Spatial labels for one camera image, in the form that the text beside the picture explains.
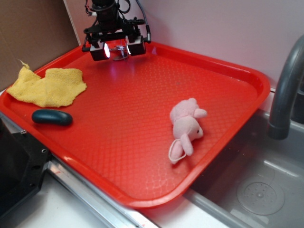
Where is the grey plastic sink basin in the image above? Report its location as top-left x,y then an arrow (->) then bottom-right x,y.
185,111 -> 304,228

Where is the brown cardboard panel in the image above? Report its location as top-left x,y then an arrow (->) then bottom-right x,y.
0,0 -> 94,90

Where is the silver metal rail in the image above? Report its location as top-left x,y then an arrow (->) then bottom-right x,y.
0,111 -> 157,228

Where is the grey faucet spout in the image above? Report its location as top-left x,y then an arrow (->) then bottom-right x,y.
267,36 -> 304,140

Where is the dark teal oval object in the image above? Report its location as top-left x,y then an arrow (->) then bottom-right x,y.
31,109 -> 73,126

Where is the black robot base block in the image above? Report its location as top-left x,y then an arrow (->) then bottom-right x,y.
0,121 -> 50,219

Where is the pink plush pig toy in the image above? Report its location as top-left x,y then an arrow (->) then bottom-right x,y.
168,98 -> 207,164

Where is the red plastic tray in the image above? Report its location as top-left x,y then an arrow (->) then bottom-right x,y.
0,43 -> 270,209

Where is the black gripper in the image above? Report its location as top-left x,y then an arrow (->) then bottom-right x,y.
82,0 -> 146,61

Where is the yellow knitted cloth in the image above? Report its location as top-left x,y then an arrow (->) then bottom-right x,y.
6,62 -> 87,108

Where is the grey flexible cable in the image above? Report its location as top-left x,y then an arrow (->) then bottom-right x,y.
135,0 -> 152,44

